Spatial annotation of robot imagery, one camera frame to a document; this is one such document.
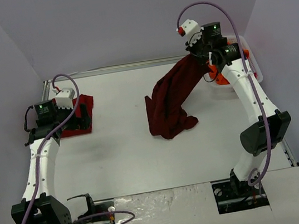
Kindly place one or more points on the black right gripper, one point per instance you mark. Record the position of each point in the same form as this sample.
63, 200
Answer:
195, 51

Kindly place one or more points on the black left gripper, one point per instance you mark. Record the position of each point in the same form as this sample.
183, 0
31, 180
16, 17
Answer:
77, 120

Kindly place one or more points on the dark maroon t shirt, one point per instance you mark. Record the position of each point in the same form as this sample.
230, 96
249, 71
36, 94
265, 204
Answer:
166, 117

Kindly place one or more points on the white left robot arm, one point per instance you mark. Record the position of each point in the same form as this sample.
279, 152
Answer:
39, 204

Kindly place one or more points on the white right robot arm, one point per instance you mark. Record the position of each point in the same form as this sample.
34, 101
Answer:
268, 124

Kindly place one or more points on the folded red t shirt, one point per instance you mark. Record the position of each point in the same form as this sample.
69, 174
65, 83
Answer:
49, 117

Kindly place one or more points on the orange t shirt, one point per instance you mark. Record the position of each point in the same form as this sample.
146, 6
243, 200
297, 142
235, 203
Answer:
228, 61

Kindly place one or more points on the white plastic laundry basket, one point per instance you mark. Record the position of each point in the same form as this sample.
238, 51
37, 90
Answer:
251, 57

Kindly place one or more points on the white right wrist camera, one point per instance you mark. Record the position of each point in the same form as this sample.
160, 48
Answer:
191, 30

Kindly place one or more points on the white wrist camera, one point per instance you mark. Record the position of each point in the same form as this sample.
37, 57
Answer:
191, 30
64, 98

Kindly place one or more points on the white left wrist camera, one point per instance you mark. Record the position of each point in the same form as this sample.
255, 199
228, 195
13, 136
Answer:
64, 98

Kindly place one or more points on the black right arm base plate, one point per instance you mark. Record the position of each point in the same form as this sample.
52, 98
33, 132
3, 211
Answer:
230, 201

